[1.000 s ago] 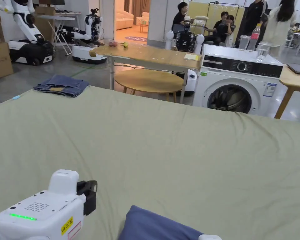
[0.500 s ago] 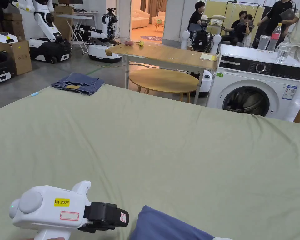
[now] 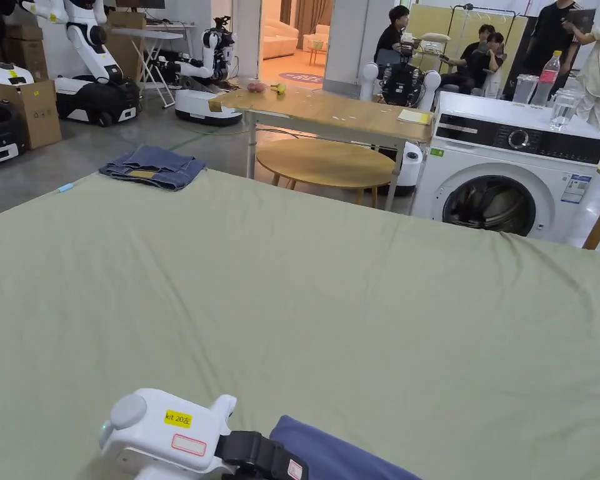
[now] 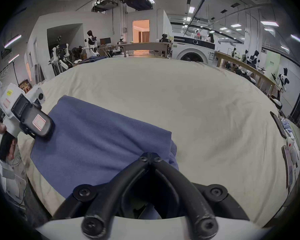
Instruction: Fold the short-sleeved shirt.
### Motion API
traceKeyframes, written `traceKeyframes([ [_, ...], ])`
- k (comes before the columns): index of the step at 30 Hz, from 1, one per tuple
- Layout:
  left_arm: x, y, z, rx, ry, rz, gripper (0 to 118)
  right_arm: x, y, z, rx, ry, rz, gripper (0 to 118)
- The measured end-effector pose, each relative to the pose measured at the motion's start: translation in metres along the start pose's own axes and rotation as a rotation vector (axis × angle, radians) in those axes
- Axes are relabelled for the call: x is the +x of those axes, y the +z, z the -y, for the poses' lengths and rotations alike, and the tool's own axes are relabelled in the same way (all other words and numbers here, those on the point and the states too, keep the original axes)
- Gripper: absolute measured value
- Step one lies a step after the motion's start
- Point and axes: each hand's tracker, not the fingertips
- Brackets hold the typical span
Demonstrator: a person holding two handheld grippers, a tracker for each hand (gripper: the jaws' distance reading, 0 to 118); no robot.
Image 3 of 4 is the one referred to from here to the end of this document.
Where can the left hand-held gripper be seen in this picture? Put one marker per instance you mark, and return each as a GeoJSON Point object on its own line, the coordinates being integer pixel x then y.
{"type": "Point", "coordinates": [150, 440]}

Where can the dark blue garment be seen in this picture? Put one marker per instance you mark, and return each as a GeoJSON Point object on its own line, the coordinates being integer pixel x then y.
{"type": "Point", "coordinates": [340, 460]}

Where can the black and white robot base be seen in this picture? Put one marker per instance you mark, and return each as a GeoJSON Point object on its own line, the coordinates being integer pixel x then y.
{"type": "Point", "coordinates": [0, 135]}

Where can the bed with pale green sheet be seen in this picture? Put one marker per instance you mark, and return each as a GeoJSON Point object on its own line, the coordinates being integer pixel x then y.
{"type": "Point", "coordinates": [300, 310]}

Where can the folded blue jeans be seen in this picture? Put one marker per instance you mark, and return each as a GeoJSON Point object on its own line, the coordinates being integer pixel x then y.
{"type": "Point", "coordinates": [152, 165]}

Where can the small pale blue clip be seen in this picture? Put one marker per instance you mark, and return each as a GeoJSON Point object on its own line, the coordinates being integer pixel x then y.
{"type": "Point", "coordinates": [65, 188]}

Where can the white washing machine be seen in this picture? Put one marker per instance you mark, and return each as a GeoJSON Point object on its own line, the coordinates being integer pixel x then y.
{"type": "Point", "coordinates": [480, 150]}

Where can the white robot with black chest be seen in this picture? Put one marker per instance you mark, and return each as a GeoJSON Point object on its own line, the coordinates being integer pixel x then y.
{"type": "Point", "coordinates": [402, 80]}

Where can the white robot with black arms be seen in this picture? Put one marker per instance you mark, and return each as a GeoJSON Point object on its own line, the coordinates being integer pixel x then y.
{"type": "Point", "coordinates": [212, 60]}

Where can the cream sofa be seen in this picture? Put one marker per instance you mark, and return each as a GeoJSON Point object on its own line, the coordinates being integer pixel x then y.
{"type": "Point", "coordinates": [279, 42]}

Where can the open brown carton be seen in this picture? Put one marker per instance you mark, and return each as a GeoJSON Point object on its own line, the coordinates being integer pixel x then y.
{"type": "Point", "coordinates": [40, 112]}

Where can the group of people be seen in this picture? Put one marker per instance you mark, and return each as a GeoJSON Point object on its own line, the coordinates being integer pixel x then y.
{"type": "Point", "coordinates": [477, 62]}

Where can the tall brown carton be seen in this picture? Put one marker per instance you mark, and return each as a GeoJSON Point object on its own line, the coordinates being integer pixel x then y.
{"type": "Point", "coordinates": [125, 45]}

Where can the tall white humanoid robot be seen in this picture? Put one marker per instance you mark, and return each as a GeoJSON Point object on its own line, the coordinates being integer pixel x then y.
{"type": "Point", "coordinates": [92, 55]}

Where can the stack of brown cartons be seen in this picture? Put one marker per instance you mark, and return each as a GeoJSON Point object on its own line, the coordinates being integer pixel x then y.
{"type": "Point", "coordinates": [27, 52]}

